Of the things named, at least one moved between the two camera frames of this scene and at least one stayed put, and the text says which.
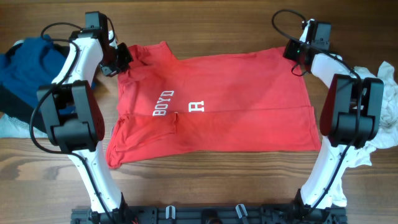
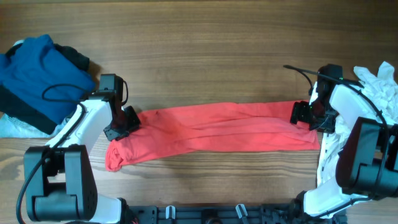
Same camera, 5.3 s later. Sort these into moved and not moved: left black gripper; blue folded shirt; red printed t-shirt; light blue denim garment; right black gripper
Moved: right black gripper; red printed t-shirt; left black gripper
Not moved: light blue denim garment; blue folded shirt
